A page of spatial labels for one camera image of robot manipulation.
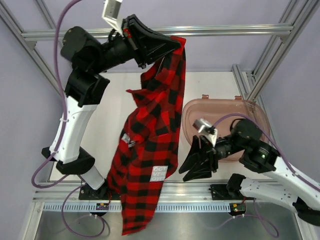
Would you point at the aluminium frame top crossbar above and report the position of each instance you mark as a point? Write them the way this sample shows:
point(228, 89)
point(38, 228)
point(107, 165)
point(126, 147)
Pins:
point(181, 31)

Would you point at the pink translucent plastic basin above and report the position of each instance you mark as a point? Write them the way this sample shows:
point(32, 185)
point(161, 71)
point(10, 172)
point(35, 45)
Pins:
point(213, 109)

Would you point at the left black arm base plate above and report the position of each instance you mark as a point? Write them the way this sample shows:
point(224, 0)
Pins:
point(103, 193)

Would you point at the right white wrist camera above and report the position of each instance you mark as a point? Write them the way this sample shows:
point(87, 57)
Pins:
point(206, 129)

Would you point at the white slotted cable duct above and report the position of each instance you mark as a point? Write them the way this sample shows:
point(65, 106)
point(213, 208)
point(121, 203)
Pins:
point(116, 207)

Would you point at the red black plaid shirt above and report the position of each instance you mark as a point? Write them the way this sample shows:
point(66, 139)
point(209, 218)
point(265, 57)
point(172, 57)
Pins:
point(147, 151)

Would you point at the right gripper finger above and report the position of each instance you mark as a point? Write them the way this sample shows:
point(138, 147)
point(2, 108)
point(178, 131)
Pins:
point(201, 151)
point(200, 171)

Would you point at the front aluminium rail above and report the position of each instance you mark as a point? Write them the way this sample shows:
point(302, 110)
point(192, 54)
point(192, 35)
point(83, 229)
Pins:
point(172, 192)

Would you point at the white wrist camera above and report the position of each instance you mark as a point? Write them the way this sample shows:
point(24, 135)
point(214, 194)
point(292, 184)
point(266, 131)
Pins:
point(206, 129)
point(110, 14)

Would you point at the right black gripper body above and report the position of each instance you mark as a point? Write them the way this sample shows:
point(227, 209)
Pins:
point(223, 147)

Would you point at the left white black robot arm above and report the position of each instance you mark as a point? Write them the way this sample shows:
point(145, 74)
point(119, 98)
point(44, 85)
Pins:
point(85, 88)

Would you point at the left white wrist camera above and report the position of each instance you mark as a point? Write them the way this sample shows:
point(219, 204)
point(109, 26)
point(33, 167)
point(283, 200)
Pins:
point(110, 14)

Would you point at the aluminium frame posts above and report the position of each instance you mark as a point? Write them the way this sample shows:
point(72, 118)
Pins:
point(30, 45)
point(296, 15)

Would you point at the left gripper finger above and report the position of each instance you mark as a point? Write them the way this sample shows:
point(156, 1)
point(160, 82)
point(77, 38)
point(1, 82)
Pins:
point(147, 55)
point(142, 36)

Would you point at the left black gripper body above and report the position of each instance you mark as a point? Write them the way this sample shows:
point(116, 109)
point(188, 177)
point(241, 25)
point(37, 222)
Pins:
point(118, 49)

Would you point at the left aluminium frame posts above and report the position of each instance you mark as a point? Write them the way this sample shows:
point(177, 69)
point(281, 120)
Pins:
point(30, 45)

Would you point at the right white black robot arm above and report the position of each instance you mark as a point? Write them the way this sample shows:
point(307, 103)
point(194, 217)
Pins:
point(297, 192)

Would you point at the right aluminium frame posts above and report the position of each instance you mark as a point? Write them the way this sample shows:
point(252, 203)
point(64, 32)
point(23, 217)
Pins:
point(296, 15)

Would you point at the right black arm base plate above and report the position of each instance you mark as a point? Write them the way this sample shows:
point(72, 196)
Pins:
point(220, 192)

